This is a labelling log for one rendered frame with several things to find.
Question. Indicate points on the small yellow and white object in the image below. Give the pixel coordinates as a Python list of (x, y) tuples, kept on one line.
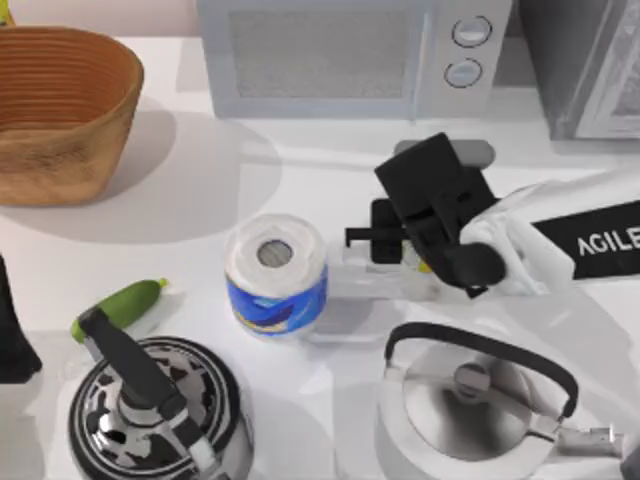
[(422, 264)]

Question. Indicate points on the pale microwave oven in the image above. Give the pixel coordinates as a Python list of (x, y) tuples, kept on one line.
[(450, 100)]

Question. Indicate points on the white and blue paper roll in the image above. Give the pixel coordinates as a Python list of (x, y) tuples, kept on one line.
[(275, 280)]

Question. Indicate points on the round microwave knob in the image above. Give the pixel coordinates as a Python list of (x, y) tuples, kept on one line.
[(471, 31), (463, 73)]

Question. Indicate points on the microwave oven door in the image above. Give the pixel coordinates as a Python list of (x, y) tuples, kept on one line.
[(315, 55)]

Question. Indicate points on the green cucumber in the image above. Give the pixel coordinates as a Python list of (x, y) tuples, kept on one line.
[(127, 300)]

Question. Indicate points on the black and silver kettle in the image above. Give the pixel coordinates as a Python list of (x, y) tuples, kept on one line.
[(150, 415)]

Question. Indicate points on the brown wicker basket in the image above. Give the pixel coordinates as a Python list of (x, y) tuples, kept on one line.
[(60, 125)]

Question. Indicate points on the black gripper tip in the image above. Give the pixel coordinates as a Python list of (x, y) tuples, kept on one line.
[(12, 330)]

